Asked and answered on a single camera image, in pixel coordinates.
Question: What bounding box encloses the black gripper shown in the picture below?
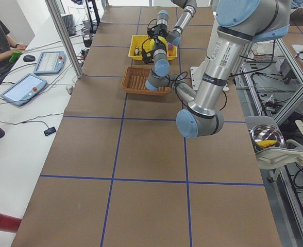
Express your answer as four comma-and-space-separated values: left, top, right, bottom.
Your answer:
147, 24, 168, 39

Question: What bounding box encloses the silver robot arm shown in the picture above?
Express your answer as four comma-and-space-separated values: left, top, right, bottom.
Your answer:
145, 1, 291, 138
147, 0, 197, 46

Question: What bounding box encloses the yellow woven basket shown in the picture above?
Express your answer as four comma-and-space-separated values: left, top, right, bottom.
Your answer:
128, 35, 177, 61

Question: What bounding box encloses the brown wicker basket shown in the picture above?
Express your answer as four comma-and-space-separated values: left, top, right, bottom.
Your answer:
121, 66, 171, 96

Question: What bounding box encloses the purple foam cube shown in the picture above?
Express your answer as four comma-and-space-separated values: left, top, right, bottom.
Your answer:
168, 43, 174, 50

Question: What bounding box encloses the panda toy figure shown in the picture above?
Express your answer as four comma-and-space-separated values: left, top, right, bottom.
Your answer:
134, 47, 140, 56

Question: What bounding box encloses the blue teach pendant far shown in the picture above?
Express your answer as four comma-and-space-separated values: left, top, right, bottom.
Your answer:
33, 51, 66, 75

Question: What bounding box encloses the blue teach pendant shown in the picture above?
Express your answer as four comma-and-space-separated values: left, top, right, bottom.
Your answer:
33, 51, 66, 75
1, 74, 47, 107

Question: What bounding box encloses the black computer mouse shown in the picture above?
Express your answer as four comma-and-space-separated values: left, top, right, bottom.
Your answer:
23, 55, 36, 62

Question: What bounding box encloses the blue teach pendant near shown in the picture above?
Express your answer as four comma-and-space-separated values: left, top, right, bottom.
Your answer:
1, 74, 47, 107

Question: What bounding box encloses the steel pot with corn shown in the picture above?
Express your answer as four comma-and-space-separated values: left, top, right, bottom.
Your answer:
249, 124, 285, 152

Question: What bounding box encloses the brown paper table mat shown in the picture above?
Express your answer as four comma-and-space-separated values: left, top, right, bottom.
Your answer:
12, 6, 281, 246

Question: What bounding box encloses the small black device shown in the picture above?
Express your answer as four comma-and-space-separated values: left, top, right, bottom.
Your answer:
44, 127, 56, 136

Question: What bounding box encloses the red cylinder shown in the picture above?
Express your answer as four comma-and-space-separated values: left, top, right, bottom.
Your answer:
0, 213, 22, 233

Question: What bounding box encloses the aluminium frame post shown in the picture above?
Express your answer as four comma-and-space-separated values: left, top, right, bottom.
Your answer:
45, 0, 82, 79

